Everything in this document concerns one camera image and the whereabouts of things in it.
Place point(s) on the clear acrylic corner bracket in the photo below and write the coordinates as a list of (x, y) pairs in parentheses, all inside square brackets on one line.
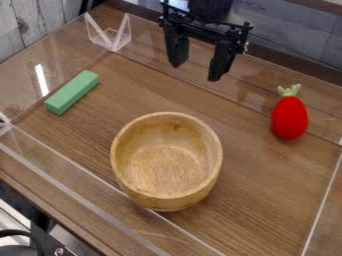
[(110, 39)]

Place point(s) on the red plush strawberry toy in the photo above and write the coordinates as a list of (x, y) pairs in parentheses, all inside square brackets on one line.
[(289, 116)]

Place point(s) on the green rectangular stick block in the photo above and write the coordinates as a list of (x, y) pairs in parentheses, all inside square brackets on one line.
[(73, 92)]

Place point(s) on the brown wooden bowl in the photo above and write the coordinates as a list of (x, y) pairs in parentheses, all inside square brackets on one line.
[(166, 157)]

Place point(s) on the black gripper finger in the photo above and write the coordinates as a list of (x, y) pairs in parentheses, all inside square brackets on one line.
[(177, 44), (222, 59)]

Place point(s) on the black metal bracket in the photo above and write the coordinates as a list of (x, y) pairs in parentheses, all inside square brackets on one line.
[(50, 245)]

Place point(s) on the clear acrylic tray wall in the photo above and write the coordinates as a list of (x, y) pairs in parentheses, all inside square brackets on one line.
[(276, 204)]

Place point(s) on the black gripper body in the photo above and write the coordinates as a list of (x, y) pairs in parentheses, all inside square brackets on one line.
[(208, 20)]

